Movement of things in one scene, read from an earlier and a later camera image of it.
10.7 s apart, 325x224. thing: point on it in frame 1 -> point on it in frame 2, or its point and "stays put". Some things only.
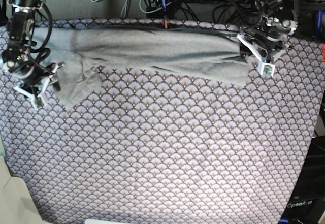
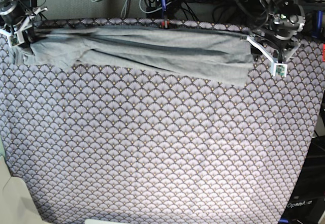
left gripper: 36,88 -> 17,37
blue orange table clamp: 165,24 stays put
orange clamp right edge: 323,52 stays put
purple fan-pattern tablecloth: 156,146 stays put
